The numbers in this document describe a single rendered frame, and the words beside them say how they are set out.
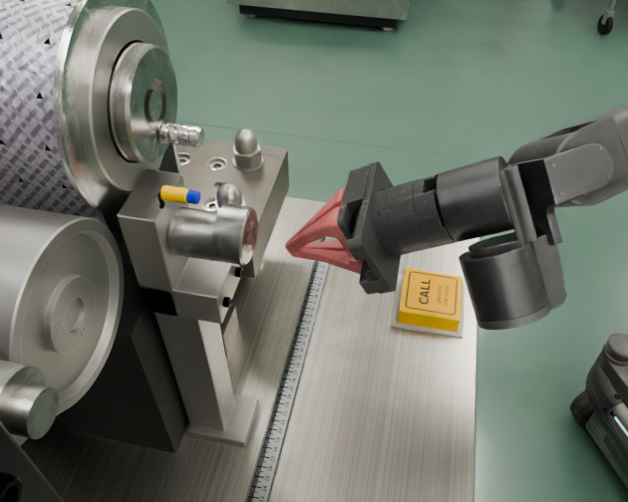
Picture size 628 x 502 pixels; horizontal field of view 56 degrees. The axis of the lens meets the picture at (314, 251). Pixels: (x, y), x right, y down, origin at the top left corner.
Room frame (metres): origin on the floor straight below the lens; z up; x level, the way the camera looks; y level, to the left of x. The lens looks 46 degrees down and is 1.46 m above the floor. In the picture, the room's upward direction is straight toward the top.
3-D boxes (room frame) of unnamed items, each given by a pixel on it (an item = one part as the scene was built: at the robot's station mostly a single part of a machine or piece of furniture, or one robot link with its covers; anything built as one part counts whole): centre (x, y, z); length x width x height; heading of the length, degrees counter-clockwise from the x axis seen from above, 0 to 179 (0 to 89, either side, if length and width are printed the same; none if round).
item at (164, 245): (0.29, 0.09, 1.05); 0.06 x 0.05 x 0.31; 78
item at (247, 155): (0.56, 0.08, 1.05); 0.04 x 0.04 x 0.04
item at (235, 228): (0.29, 0.05, 1.18); 0.04 x 0.02 x 0.04; 168
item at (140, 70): (0.33, 0.11, 1.25); 0.07 x 0.02 x 0.07; 168
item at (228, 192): (0.46, 0.09, 1.05); 0.04 x 0.04 x 0.04
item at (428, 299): (0.44, -0.14, 0.91); 0.07 x 0.07 x 0.02; 78
